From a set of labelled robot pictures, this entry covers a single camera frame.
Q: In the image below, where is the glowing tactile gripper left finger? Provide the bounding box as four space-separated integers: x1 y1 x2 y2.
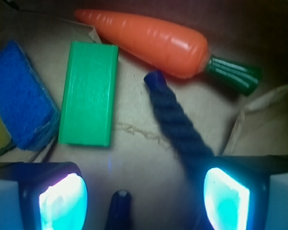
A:
0 162 88 230

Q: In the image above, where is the blue sponge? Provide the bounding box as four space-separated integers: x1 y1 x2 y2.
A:
0 41 60 151

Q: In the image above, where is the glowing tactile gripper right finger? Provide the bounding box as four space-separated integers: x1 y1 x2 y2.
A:
203 155 288 230

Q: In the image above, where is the green rectangular block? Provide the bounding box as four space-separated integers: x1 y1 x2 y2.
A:
59 41 119 147

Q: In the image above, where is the brown paper bag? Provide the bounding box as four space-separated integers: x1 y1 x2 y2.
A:
0 0 288 230

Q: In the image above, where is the dark blue twisted rope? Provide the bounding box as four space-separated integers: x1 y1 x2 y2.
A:
105 70 216 230

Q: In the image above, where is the orange plastic toy carrot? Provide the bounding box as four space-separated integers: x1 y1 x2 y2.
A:
74 9 263 96

